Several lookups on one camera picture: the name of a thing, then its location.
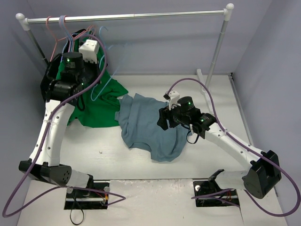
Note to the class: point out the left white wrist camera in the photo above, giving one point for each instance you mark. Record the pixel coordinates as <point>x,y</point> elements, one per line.
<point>89,50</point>

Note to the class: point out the blue-grey t-shirt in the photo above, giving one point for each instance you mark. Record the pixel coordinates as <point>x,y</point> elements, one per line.
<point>138,117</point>

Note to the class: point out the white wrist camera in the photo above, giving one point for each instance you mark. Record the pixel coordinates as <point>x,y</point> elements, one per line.
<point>89,50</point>
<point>172,97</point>

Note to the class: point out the silver clothes rack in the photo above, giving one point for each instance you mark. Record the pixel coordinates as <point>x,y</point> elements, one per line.
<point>226,12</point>

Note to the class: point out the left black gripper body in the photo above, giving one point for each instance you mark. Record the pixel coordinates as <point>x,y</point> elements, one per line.
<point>91,71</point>

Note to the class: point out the green t-shirt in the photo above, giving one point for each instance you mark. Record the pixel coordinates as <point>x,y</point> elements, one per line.
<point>96,114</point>

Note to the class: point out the black t-shirt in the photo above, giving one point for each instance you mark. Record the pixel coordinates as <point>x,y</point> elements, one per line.
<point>62,78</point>

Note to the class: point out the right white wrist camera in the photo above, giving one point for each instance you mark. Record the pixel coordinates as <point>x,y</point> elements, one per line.
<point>172,97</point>

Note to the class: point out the light blue wire hanger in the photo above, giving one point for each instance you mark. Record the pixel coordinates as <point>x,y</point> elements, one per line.
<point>107,83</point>

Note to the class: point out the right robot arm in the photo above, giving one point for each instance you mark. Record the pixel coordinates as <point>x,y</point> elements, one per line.
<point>258,176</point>

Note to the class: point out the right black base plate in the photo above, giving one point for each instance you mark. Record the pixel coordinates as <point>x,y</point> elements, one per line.
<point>208,194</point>

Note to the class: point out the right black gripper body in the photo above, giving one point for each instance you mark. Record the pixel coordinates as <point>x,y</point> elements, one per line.
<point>163,118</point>

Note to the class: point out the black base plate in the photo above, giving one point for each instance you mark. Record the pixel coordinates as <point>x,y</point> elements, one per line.
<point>208,194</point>
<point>76,199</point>

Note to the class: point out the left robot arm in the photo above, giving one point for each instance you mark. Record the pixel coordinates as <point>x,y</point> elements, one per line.
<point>44,162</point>

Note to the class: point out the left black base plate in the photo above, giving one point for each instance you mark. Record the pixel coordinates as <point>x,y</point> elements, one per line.
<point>76,199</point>

